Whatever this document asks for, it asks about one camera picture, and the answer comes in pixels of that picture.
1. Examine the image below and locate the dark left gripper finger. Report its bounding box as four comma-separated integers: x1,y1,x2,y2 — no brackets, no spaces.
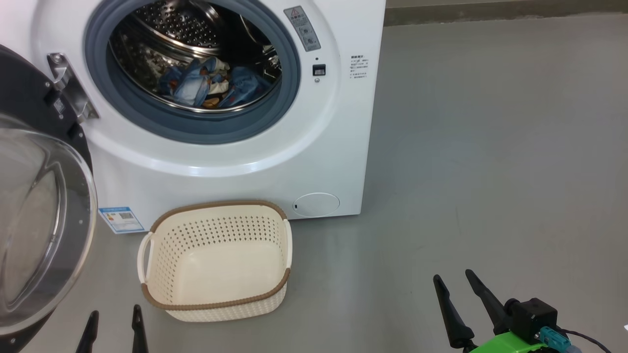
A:
75,310,100,353
131,304,149,353

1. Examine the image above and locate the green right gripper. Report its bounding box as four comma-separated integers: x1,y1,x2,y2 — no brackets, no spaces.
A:
433,269,572,353

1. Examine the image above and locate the black glass washing machine door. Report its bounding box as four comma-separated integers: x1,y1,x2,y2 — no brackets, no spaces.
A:
0,44,98,353

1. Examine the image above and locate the cream perforated laundry basket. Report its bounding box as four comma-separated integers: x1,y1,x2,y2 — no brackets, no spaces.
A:
137,200,293,323

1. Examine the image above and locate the white front-load washing machine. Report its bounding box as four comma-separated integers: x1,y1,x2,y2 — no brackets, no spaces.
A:
0,0,387,235

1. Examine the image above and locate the grey rubber door gasket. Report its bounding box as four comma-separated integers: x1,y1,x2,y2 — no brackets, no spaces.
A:
84,0,301,145

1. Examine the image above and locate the metal door hinge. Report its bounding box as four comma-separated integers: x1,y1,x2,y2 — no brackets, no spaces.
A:
47,52,100,123

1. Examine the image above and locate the steel washing machine drum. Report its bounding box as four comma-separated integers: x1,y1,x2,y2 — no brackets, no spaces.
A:
109,0,283,114

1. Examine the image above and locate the blue white energy label sticker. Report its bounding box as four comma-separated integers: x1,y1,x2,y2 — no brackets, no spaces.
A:
98,206,146,234

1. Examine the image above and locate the round white filter cover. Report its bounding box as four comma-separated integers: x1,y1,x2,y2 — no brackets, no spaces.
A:
292,192,340,218

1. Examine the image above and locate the grey warning sticker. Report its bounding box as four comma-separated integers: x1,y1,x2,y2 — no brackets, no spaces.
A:
284,6,322,52

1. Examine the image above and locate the teal plug black cable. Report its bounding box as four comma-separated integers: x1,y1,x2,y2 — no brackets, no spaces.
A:
540,326,614,353

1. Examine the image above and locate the grey wall baseboard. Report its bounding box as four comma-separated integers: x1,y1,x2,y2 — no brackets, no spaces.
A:
384,0,628,27

